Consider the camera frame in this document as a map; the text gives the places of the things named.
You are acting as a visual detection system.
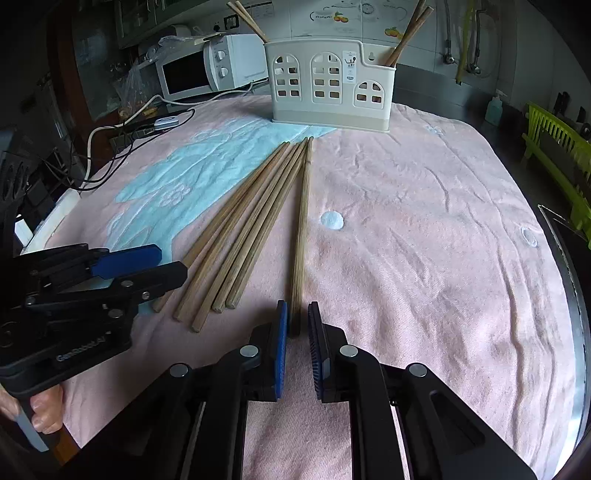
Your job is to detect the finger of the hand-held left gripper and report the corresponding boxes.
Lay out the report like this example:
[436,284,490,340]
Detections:
[18,244,163,289]
[25,261,189,320]

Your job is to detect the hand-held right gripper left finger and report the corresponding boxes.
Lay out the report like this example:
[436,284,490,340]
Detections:
[78,300,289,480]

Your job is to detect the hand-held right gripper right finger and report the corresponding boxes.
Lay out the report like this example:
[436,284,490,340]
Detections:
[307,301,539,480]

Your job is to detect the pile of wooden chopsticks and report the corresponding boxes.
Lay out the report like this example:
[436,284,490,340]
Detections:
[152,141,309,334]

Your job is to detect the cream plastic utensil holder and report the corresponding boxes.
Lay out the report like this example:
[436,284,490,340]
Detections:
[264,38,399,134]

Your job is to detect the person's left hand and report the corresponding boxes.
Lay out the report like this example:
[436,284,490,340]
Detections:
[30,384,64,435]

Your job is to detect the pink printed towel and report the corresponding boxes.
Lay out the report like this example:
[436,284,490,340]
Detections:
[44,95,578,480]

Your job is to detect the clear plastic bag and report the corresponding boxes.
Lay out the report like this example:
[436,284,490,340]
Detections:
[117,37,167,121]

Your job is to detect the white microwave oven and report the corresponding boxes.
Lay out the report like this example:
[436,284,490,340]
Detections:
[154,34,269,102]

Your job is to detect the dark kitchen sink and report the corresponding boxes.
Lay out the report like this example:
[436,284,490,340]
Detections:
[538,203,591,444]

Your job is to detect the clear soap dispenser bottle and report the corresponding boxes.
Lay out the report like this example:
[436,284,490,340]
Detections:
[485,90,505,127]

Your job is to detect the green plastic dish rack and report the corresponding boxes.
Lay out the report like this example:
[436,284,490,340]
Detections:
[522,102,591,232]

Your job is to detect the metal water pipe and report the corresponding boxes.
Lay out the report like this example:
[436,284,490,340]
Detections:
[471,9,499,75]

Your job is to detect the black cables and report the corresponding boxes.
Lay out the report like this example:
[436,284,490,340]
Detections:
[41,108,195,185]

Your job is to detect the white power cable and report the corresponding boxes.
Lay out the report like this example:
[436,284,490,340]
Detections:
[76,80,254,192]

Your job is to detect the green wall cabinet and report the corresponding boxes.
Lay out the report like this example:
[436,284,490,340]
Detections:
[115,0,232,49]

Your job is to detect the fruit teapot wall sticker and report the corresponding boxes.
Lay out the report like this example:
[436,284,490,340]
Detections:
[308,0,407,38]

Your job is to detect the yellow gas hose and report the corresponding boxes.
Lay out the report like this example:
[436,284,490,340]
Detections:
[455,0,478,85]

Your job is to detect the metal flexible hose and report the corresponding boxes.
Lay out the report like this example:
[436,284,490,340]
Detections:
[441,0,455,65]

